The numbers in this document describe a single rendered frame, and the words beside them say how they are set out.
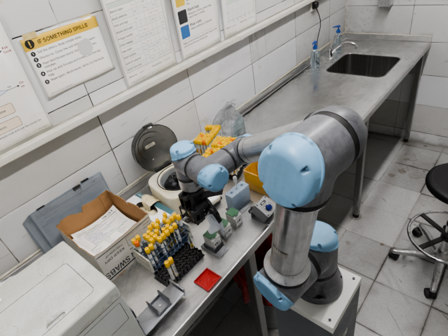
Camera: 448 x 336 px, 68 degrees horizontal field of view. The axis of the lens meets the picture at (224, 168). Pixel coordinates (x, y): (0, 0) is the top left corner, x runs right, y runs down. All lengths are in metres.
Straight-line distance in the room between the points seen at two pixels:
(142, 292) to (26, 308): 0.40
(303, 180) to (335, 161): 0.07
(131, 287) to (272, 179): 0.82
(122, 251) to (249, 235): 0.47
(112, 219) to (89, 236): 0.11
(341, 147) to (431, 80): 2.67
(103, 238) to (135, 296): 0.29
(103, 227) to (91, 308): 0.60
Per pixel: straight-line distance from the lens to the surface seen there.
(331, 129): 0.59
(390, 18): 3.16
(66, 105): 1.40
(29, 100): 1.33
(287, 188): 0.56
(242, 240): 1.29
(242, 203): 1.39
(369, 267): 2.34
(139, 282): 1.28
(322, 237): 0.94
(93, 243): 1.41
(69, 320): 0.90
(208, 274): 1.22
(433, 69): 3.19
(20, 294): 1.03
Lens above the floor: 1.83
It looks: 35 degrees down
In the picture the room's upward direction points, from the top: 11 degrees counter-clockwise
